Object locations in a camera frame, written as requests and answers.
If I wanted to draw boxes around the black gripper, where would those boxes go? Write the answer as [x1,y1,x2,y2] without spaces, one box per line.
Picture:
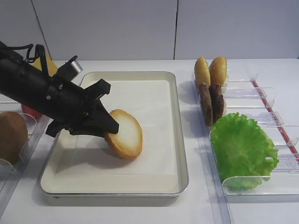
[45,78,119,137]

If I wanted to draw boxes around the bun slice with white face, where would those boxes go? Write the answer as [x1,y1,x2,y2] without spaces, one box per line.
[104,109,143,159]

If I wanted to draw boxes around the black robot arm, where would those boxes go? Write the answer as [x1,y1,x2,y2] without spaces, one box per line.
[0,43,119,137]

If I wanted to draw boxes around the red tomato slice thick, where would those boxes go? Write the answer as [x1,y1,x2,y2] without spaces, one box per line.
[21,104,42,120]

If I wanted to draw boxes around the yellow cheese slices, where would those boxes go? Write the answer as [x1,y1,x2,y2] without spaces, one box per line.
[32,54,58,77]

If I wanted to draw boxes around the brown meat patty left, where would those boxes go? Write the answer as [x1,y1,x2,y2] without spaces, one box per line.
[198,83,213,126]

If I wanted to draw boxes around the brown meat patty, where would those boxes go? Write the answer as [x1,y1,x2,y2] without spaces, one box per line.
[198,83,213,126]
[209,84,224,123]

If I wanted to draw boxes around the brown meat patty right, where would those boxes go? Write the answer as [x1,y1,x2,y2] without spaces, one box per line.
[209,84,224,123]

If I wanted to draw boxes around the green lettuce leaf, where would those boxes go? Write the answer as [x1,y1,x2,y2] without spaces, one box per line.
[210,113,279,191]

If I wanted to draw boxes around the cream metal baking tray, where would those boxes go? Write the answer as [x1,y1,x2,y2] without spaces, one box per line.
[39,71,189,197]

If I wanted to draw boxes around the white paper tray liner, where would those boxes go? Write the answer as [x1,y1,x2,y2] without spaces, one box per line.
[56,81,176,175]

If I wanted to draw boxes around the bun slice rear brown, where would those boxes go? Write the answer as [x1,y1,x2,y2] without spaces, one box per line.
[0,112,28,165]

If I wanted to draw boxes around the clear acrylic rack left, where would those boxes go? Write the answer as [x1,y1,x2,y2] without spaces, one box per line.
[0,95,50,214]

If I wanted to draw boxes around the clear acrylic rack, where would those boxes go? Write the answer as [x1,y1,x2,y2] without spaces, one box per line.
[0,95,50,214]
[191,76,299,224]

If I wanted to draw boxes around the bun half left on right rack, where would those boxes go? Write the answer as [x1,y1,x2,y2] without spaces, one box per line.
[194,56,211,87]

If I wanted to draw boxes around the bun half on rack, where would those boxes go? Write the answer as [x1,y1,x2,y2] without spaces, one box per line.
[194,56,211,87]
[209,56,227,87]

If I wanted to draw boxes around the clear acrylic rack right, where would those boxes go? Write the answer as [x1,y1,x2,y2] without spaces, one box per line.
[191,76,299,224]

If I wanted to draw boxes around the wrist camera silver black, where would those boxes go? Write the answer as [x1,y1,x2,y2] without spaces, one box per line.
[53,56,83,82]

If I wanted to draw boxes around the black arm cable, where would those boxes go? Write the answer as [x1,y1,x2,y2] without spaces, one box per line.
[0,43,51,77]

